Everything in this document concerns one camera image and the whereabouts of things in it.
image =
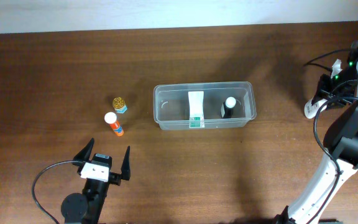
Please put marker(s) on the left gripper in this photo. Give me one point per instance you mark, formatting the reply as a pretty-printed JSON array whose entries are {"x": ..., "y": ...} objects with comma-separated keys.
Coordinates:
[{"x": 115, "y": 178}]

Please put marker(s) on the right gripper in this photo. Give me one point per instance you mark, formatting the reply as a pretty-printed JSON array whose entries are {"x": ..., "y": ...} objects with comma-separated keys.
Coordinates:
[{"x": 322, "y": 91}]

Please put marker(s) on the clear white spray bottle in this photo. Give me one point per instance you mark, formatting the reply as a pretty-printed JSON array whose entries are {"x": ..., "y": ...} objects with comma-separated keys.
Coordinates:
[{"x": 310, "y": 109}]

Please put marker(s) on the small gold-lid jar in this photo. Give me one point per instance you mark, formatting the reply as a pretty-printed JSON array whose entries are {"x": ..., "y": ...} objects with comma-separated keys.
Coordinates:
[{"x": 119, "y": 105}]

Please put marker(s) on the white green tube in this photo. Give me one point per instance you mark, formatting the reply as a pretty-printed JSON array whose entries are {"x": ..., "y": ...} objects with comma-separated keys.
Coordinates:
[{"x": 196, "y": 114}]

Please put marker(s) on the dark bottle white cap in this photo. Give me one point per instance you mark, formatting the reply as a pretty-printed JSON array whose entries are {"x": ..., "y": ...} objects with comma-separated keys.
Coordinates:
[{"x": 227, "y": 108}]

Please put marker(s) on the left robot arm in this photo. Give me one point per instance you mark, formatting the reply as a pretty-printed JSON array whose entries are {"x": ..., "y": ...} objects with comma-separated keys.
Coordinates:
[{"x": 86, "y": 207}]

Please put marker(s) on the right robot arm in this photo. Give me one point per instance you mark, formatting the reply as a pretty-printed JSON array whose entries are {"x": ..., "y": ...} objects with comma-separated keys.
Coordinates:
[{"x": 339, "y": 161}]

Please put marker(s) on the clear plastic container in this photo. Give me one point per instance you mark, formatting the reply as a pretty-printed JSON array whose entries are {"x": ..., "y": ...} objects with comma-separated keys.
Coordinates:
[{"x": 171, "y": 106}]

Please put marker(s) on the orange tube white cap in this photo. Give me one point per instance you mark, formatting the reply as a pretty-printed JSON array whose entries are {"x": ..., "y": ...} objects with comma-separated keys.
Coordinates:
[{"x": 111, "y": 119}]

